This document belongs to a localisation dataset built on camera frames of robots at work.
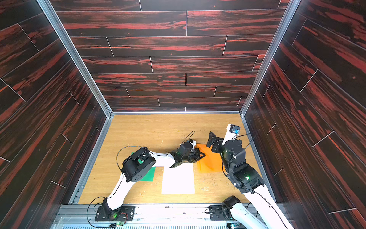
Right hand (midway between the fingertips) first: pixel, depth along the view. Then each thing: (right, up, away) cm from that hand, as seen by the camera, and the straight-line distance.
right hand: (223, 134), depth 68 cm
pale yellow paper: (-22, -29, +18) cm, 41 cm away
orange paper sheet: (0, -19, +24) cm, 30 cm away
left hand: (-3, -16, +23) cm, 28 cm away
